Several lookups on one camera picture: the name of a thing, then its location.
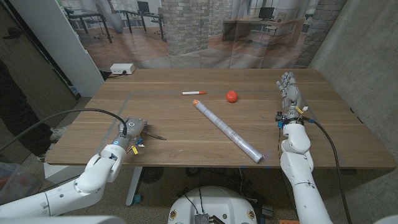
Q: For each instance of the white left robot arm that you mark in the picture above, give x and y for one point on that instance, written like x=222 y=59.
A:
x=87 y=183

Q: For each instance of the white table leg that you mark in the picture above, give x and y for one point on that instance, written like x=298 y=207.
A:
x=133 y=186

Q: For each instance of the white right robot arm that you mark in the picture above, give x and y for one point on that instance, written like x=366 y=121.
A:
x=303 y=177

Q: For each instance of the clear plastic storage bin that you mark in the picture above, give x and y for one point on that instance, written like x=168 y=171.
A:
x=15 y=185

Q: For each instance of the person in dark clothes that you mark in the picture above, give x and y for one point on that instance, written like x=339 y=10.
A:
x=15 y=118

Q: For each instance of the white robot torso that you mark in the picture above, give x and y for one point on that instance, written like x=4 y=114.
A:
x=213 y=205

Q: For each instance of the printed office backdrop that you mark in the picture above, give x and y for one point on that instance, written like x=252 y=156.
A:
x=186 y=31

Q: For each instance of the red ball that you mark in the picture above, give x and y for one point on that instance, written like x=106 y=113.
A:
x=231 y=96

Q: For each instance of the orange object on floor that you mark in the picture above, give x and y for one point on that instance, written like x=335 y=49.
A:
x=289 y=222

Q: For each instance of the white upright panel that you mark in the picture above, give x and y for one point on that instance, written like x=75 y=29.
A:
x=62 y=46

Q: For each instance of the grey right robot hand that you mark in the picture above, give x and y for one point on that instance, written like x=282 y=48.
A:
x=291 y=93

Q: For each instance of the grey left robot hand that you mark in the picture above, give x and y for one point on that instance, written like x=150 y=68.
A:
x=132 y=127

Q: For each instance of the white marker orange cap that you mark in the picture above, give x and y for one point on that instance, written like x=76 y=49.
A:
x=191 y=92

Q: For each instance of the plastic wrap roll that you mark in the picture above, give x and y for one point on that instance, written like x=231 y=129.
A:
x=227 y=130

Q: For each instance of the white power strip box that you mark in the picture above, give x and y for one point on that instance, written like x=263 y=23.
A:
x=122 y=68

